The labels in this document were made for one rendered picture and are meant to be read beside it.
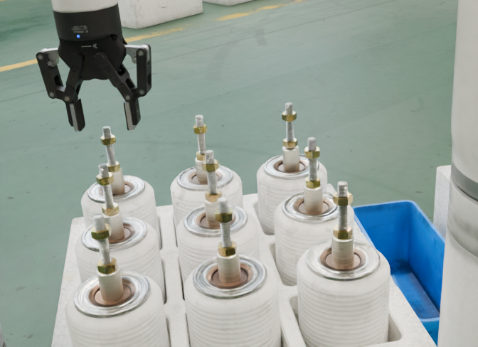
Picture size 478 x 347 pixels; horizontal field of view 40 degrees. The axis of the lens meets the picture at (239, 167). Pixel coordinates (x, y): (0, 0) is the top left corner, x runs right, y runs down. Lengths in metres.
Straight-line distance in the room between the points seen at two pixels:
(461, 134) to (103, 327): 0.41
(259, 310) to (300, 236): 0.14
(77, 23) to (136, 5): 2.21
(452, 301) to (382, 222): 0.71
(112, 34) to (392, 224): 0.56
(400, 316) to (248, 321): 0.18
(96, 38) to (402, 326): 0.46
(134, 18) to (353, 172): 1.74
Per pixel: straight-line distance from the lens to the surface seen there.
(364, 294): 0.66
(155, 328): 0.66
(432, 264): 1.03
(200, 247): 0.74
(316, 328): 0.69
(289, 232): 0.76
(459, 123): 0.32
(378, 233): 1.09
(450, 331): 0.39
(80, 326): 0.65
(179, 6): 3.12
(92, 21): 0.77
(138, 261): 0.74
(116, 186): 0.86
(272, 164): 0.89
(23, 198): 1.50
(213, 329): 0.65
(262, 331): 0.66
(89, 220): 0.86
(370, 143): 1.59
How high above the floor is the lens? 0.63
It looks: 25 degrees down
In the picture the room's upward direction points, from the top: 4 degrees counter-clockwise
